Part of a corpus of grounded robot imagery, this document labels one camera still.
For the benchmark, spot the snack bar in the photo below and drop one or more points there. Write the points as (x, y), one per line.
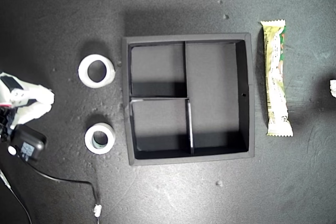
(275, 77)

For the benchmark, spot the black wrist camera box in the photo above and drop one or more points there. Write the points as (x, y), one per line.
(32, 138)

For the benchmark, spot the small white tape roll green core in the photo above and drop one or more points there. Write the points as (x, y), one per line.
(88, 140)

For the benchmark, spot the large white tape roll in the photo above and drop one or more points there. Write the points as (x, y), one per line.
(82, 73)

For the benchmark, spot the black tray with wells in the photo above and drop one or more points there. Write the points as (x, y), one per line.
(214, 77)

